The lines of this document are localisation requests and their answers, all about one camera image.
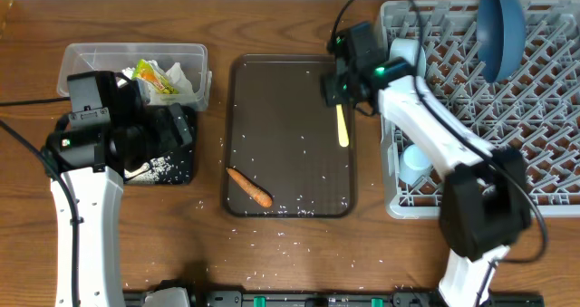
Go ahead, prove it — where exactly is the light blue rice bowl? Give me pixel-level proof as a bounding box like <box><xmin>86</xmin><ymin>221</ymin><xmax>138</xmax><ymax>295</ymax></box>
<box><xmin>389</xmin><ymin>38</ymin><xmax>427</xmax><ymax>78</ymax></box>

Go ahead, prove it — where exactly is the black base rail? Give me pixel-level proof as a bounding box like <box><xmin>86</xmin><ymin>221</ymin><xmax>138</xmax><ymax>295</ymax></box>
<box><xmin>122</xmin><ymin>279</ymin><xmax>545</xmax><ymax>307</ymax></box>

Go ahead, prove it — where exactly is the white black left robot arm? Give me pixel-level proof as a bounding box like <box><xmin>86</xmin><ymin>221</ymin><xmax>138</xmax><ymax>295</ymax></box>
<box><xmin>1</xmin><ymin>71</ymin><xmax>197</xmax><ymax>306</ymax></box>

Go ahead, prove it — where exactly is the light blue cup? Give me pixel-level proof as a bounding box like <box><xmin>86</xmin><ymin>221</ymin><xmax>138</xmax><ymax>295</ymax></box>
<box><xmin>399</xmin><ymin>144</ymin><xmax>432</xmax><ymax>186</ymax></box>

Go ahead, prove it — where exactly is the clear plastic waste bin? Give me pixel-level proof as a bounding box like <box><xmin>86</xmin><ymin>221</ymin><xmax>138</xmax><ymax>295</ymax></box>
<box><xmin>56</xmin><ymin>43</ymin><xmax>212</xmax><ymax>111</ymax></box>

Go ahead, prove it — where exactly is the grey dishwasher rack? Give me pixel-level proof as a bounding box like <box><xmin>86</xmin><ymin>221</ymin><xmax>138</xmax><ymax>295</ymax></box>
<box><xmin>375</xmin><ymin>0</ymin><xmax>579</xmax><ymax>217</ymax></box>

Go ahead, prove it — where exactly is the dark blue plate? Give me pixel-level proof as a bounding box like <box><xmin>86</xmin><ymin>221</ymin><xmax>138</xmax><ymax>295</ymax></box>
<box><xmin>477</xmin><ymin>0</ymin><xmax>526</xmax><ymax>83</ymax></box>

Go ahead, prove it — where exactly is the green yellow snack wrapper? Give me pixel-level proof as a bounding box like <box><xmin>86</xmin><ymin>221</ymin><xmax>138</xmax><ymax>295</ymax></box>
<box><xmin>131</xmin><ymin>59</ymin><xmax>179</xmax><ymax>94</ymax></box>

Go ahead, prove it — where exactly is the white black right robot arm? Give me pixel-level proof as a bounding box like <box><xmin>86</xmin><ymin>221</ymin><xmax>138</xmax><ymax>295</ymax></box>
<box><xmin>321</xmin><ymin>23</ymin><xmax>548</xmax><ymax>306</ymax></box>

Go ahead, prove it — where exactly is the black rectangular tray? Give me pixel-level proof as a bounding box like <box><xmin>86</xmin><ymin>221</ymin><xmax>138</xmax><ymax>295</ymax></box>
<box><xmin>123</xmin><ymin>107</ymin><xmax>198</xmax><ymax>186</ymax></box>

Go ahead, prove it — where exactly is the yellow plastic spoon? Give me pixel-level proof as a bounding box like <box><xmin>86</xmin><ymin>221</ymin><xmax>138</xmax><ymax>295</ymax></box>
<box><xmin>335</xmin><ymin>105</ymin><xmax>350</xmax><ymax>148</ymax></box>

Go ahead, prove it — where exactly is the dark brown serving tray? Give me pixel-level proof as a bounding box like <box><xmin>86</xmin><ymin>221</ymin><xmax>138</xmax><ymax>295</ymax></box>
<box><xmin>221</xmin><ymin>54</ymin><xmax>357</xmax><ymax>218</ymax></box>

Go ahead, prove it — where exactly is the orange carrot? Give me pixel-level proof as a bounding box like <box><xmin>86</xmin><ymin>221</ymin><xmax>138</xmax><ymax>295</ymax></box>
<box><xmin>227</xmin><ymin>168</ymin><xmax>273</xmax><ymax>208</ymax></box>

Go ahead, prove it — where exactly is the white tissue paper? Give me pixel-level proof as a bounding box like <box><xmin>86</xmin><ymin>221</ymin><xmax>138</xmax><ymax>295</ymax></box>
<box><xmin>121</xmin><ymin>61</ymin><xmax>197</xmax><ymax>106</ymax></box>

